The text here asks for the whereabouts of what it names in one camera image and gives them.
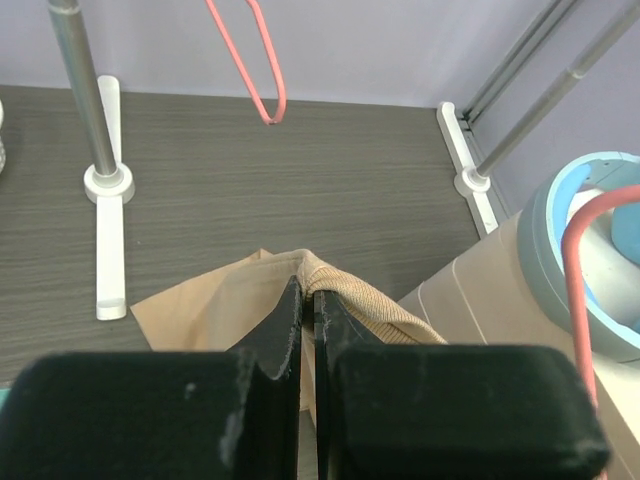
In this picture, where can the light blue headphones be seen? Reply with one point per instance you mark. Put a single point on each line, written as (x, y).
(540, 230)

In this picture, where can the white drawer storage box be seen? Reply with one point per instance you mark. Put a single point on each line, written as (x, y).
(482, 297)

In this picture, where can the clothes rack metal pole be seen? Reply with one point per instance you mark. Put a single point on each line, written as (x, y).
(108, 182)

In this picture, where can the beige t shirt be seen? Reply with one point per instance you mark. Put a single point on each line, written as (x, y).
(217, 309)

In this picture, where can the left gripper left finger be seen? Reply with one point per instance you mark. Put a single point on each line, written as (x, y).
(162, 415)

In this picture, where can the right rack metal pole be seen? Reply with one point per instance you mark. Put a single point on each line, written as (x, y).
(472, 180)

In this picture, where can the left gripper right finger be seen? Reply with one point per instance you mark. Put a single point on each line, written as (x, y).
(405, 411)

